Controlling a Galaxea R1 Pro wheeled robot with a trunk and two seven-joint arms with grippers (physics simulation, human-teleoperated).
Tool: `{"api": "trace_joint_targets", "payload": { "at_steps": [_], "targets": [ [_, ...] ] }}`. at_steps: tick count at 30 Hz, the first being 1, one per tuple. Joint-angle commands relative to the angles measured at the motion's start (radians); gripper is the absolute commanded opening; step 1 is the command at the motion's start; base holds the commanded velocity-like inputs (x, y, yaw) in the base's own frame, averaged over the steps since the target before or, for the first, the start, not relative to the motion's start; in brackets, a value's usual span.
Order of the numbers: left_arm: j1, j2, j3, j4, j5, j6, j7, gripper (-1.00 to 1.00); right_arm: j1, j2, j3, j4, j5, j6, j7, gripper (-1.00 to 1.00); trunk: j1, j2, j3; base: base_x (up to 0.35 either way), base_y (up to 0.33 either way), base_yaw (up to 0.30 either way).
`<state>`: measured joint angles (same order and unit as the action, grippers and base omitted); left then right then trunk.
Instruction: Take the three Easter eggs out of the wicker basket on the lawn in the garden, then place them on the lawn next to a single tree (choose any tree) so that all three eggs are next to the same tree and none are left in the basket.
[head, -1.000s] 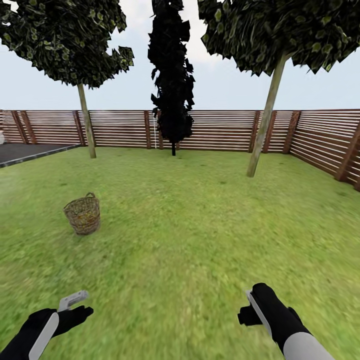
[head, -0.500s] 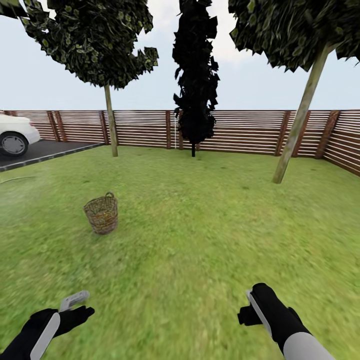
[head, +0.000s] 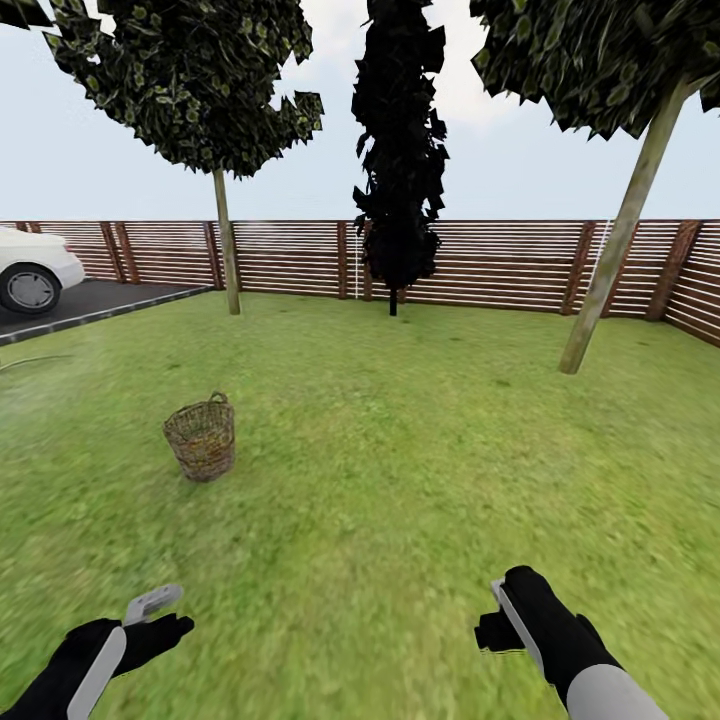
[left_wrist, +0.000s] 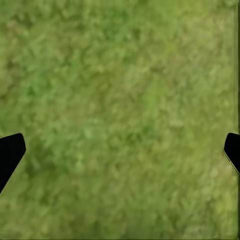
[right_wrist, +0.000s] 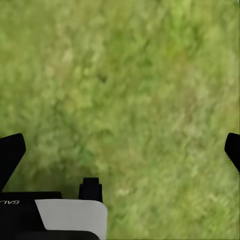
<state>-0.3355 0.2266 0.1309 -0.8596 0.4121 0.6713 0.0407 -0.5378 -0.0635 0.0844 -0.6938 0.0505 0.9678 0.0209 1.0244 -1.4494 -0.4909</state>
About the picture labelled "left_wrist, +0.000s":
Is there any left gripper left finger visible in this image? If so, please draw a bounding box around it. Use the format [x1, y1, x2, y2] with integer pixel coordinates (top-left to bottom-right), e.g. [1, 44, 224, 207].
[0, 133, 26, 193]

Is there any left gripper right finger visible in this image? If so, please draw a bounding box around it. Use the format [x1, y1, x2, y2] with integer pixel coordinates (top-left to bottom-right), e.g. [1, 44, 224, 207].
[224, 132, 240, 173]

